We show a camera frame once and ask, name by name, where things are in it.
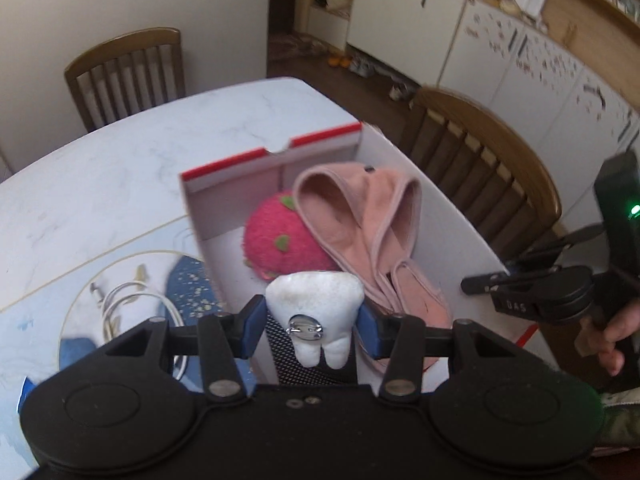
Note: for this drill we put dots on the red and white cardboard box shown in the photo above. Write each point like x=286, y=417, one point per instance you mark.
x=465, y=240

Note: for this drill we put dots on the white cabinet with stickers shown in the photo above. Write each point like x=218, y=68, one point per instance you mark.
x=540, y=70

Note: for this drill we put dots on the pink towel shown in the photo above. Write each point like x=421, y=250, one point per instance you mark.
x=370, y=210

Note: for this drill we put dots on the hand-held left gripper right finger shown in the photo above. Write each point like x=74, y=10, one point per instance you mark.
x=367, y=324

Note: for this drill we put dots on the pink strawberry plush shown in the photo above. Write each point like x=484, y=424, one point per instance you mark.
x=280, y=230

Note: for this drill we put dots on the dark wooden chair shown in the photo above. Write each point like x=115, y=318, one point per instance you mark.
x=125, y=50

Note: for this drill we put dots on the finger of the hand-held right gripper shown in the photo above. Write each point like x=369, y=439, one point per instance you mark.
x=560, y=244
x=495, y=281

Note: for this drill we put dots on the person's right hand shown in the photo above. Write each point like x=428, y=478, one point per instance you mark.
x=620, y=332

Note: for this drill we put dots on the pair of yellow slippers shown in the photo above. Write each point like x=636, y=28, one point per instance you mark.
x=338, y=62

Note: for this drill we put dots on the pair of white shoes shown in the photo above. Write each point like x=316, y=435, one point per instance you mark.
x=361, y=65

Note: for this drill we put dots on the white tooth plush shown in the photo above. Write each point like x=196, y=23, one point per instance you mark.
x=310, y=295

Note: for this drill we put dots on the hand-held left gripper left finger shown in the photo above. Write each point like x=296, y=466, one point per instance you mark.
x=253, y=317

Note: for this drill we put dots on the curved back wooden chair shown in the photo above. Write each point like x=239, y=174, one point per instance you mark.
x=500, y=135

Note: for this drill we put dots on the patterned rug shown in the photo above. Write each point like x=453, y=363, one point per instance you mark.
x=295, y=46

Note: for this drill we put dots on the blue printed table mat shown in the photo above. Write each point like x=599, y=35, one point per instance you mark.
x=30, y=340

